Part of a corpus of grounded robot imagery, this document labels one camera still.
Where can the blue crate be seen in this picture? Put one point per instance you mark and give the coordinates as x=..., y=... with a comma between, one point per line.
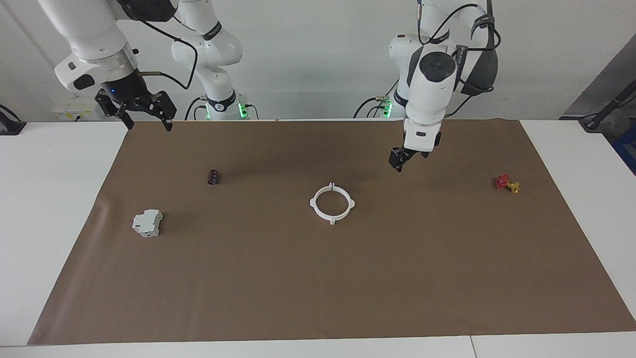
x=628, y=149

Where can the black cylindrical capacitor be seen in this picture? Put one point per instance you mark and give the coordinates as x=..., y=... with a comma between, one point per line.
x=214, y=177

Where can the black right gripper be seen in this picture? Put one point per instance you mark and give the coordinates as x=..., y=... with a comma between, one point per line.
x=130, y=97

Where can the black stand foot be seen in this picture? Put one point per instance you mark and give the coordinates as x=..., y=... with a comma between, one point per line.
x=10, y=127

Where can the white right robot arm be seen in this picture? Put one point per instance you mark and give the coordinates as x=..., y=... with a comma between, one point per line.
x=94, y=35

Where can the white circuit breaker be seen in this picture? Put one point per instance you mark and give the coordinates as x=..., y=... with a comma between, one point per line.
x=147, y=223

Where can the brown paper mat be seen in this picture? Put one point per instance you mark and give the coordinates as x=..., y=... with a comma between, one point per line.
x=318, y=288

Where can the black tripod stand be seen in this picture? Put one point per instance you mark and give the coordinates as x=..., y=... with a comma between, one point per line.
x=596, y=119

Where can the red and yellow valve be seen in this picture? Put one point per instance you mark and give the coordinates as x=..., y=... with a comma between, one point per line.
x=502, y=182

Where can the white wall power strip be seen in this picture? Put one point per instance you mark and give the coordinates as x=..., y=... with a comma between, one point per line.
x=69, y=110

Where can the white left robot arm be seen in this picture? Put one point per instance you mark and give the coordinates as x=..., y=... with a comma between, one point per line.
x=432, y=89

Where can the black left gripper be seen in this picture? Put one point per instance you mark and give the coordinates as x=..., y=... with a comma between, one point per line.
x=400, y=155

